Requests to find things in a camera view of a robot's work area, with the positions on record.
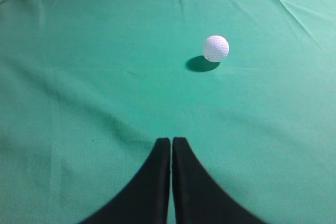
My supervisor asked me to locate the green cloth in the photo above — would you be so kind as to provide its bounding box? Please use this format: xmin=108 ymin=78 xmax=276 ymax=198
xmin=1 ymin=0 xmax=335 ymax=223

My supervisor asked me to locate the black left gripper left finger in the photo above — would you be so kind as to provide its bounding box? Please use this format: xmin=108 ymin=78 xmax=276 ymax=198
xmin=84 ymin=138 xmax=170 ymax=223

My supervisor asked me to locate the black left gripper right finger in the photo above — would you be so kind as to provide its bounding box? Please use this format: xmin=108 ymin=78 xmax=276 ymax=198
xmin=172 ymin=137 xmax=264 ymax=223

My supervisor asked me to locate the white dimpled golf ball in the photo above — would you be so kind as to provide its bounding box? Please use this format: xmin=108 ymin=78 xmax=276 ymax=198
xmin=203 ymin=35 xmax=229 ymax=63

